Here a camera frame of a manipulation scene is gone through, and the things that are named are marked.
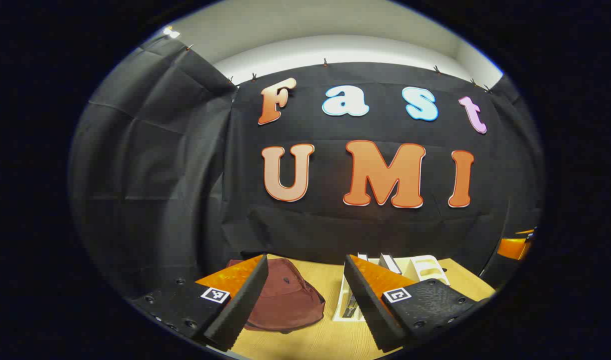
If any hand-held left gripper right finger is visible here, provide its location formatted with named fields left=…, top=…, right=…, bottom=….
left=343, top=254, right=491, bottom=353

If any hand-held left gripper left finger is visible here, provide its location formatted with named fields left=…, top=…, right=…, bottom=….
left=129, top=254, right=269, bottom=352

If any portrait cover book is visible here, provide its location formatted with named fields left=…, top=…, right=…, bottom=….
left=378, top=253, right=402, bottom=275

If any white bookshelf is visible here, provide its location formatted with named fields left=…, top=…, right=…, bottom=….
left=333, top=253, right=451, bottom=323

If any maroon schoolbag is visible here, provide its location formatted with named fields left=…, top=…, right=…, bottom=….
left=227, top=257, right=326, bottom=334

